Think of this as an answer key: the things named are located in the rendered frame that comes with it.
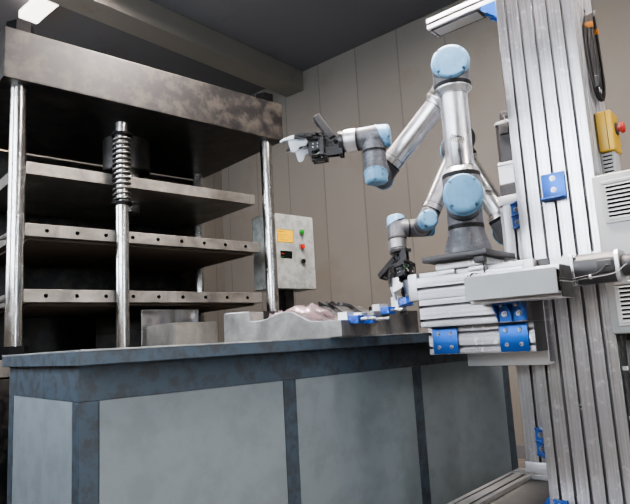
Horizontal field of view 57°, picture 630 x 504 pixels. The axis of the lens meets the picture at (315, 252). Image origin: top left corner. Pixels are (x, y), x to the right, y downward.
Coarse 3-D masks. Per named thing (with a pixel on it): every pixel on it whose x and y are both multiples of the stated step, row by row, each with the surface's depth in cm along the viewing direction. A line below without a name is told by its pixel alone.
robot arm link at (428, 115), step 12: (432, 96) 196; (420, 108) 199; (432, 108) 196; (420, 120) 197; (432, 120) 197; (408, 132) 197; (420, 132) 197; (396, 144) 198; (408, 144) 197; (396, 156) 197; (408, 156) 199; (396, 168) 198
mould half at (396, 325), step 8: (336, 312) 242; (368, 312) 222; (376, 312) 221; (408, 312) 234; (416, 312) 237; (384, 320) 224; (392, 320) 227; (400, 320) 230; (408, 320) 233; (416, 320) 236; (376, 328) 220; (384, 328) 223; (392, 328) 226; (400, 328) 229; (408, 328) 232; (416, 328) 235
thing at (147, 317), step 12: (132, 312) 250; (144, 312) 245; (156, 312) 248; (168, 312) 252; (180, 312) 256; (192, 312) 260; (96, 324) 280; (108, 324) 269; (132, 324) 250; (144, 324) 244; (156, 324) 248; (96, 336) 279; (108, 336) 268; (132, 336) 249; (144, 336) 243; (96, 348) 278
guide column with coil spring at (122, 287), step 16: (128, 160) 248; (128, 208) 244; (128, 224) 243; (128, 240) 242; (128, 256) 241; (128, 272) 240; (128, 288) 238; (128, 304) 237; (128, 320) 236; (128, 336) 235
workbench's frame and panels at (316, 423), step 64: (64, 384) 152; (128, 384) 152; (192, 384) 164; (256, 384) 179; (320, 384) 195; (384, 384) 216; (448, 384) 241; (64, 448) 150; (128, 448) 150; (192, 448) 162; (256, 448) 175; (320, 448) 191; (384, 448) 211; (448, 448) 234; (512, 448) 264
